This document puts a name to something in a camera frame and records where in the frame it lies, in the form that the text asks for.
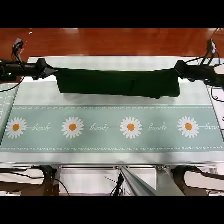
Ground green T-shirt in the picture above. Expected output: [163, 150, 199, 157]
[54, 67, 182, 100]

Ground silver frame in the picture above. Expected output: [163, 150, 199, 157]
[0, 161, 224, 197]

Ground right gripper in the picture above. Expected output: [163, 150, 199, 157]
[174, 59, 198, 82]

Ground black cable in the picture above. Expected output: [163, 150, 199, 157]
[0, 77, 25, 94]
[209, 83, 224, 104]
[109, 172, 126, 197]

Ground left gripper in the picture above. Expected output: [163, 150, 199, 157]
[32, 57, 57, 81]

